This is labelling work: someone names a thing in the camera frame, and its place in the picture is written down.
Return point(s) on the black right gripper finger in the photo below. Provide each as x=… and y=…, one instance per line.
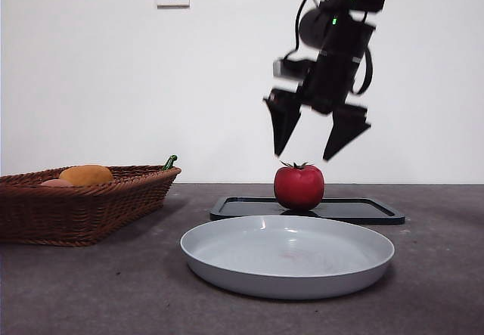
x=285, y=117
x=348, y=127

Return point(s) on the red tomato with green stem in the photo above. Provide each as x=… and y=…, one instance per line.
x=298, y=187

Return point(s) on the dark rectangular tray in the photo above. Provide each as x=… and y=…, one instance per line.
x=359, y=210

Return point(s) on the green vegetable stem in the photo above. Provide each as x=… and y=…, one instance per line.
x=169, y=162

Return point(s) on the pale grey round plate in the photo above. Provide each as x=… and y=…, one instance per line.
x=287, y=270

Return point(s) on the yellow-orange potato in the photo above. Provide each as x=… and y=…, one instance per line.
x=87, y=175

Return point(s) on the brown wicker basket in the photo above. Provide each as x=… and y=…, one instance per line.
x=75, y=214

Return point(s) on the pink round vegetable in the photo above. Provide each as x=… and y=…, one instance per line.
x=56, y=183

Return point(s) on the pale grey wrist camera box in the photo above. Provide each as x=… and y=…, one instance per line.
x=289, y=68

